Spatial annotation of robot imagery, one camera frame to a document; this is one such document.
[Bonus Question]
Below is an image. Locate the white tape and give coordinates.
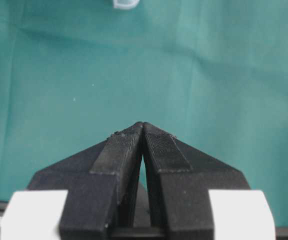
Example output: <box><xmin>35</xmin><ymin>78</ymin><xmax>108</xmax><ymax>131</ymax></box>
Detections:
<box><xmin>0</xmin><ymin>189</ymin><xmax>68</xmax><ymax>240</ymax></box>
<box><xmin>208</xmin><ymin>189</ymin><xmax>276</xmax><ymax>240</ymax></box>

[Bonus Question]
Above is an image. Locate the white tape left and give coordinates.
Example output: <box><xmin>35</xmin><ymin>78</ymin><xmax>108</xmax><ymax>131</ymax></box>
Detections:
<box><xmin>0</xmin><ymin>189</ymin><xmax>68</xmax><ymax>240</ymax></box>

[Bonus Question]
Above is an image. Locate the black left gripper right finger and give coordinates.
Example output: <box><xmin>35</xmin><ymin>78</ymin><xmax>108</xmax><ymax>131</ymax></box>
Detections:
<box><xmin>143</xmin><ymin>122</ymin><xmax>250</xmax><ymax>240</ymax></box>

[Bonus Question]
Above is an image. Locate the white tape right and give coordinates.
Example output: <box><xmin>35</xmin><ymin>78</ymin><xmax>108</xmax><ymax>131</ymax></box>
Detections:
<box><xmin>208</xmin><ymin>189</ymin><xmax>276</xmax><ymax>240</ymax></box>

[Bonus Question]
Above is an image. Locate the clear plastic storage case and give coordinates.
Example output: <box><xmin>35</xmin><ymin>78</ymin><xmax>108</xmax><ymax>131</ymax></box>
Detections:
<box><xmin>112</xmin><ymin>0</ymin><xmax>140</xmax><ymax>10</ymax></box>

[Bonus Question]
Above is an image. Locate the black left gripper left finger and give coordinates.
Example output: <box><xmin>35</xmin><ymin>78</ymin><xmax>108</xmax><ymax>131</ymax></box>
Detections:
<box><xmin>27</xmin><ymin>122</ymin><xmax>143</xmax><ymax>240</ymax></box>

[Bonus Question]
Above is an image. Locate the green table cloth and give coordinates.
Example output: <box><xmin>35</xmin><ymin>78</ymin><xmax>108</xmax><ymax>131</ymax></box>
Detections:
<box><xmin>0</xmin><ymin>0</ymin><xmax>288</xmax><ymax>226</ymax></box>

